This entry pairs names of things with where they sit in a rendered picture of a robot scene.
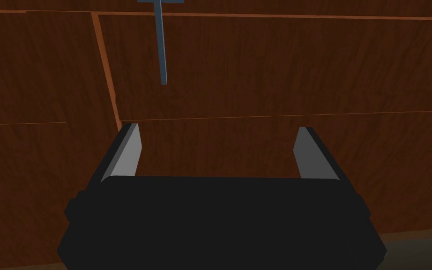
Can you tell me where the brown wooden cupboard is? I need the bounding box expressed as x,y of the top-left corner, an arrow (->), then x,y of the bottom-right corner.
0,0 -> 432,270

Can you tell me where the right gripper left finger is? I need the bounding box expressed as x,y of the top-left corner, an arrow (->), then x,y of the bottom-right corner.
90,122 -> 142,184

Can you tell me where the brown wooden drawer front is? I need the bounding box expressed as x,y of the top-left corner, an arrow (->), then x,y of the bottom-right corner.
97,14 -> 432,121

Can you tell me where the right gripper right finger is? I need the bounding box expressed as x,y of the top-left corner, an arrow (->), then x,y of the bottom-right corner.
293,126 -> 348,183

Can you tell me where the blue-grey bar handle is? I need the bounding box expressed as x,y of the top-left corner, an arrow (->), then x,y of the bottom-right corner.
137,0 -> 185,86

